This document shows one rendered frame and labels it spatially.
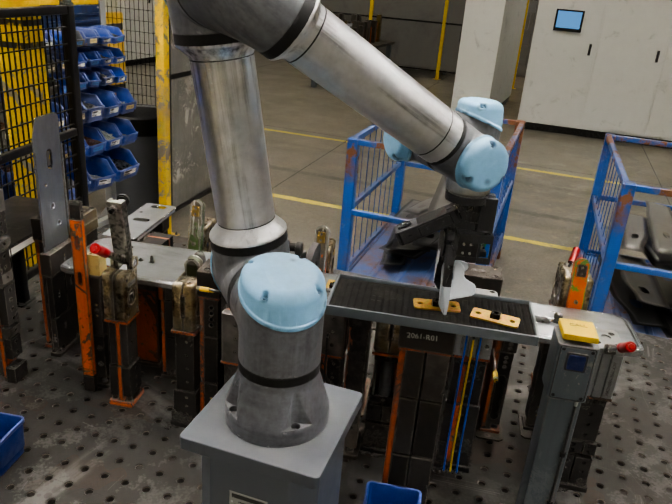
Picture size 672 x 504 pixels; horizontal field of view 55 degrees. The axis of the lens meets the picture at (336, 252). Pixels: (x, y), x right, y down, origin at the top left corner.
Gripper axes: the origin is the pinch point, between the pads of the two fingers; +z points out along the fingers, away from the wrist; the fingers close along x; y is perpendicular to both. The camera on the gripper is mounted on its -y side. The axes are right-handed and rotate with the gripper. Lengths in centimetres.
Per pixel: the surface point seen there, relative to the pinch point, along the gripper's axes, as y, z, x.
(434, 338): -0.2, 6.2, -4.3
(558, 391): 22.8, 13.3, -6.5
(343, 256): -19, 89, 221
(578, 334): 24.0, 1.8, -5.9
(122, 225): -67, 2, 25
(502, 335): 10.4, 1.9, -8.6
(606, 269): 105, 65, 179
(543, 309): 31.1, 17.8, 34.9
